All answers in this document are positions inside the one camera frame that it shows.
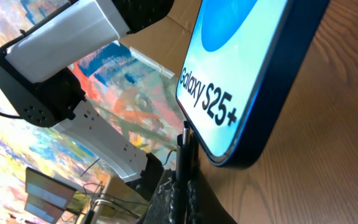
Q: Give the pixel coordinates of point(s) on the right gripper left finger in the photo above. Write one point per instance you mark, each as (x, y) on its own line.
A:
(161, 209)

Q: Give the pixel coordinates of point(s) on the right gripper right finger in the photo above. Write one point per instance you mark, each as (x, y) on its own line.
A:
(203, 205)

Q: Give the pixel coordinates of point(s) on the blue Galaxy S25 smartphone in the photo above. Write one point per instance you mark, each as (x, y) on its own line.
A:
(241, 62)

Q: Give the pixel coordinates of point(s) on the computer monitor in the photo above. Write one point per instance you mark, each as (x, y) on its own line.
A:
(47, 198)

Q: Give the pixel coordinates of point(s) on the colourful abstract painting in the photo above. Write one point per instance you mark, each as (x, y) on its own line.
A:
(36, 79)

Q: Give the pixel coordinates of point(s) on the brown cardboard box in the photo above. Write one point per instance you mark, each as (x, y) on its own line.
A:
(167, 40)

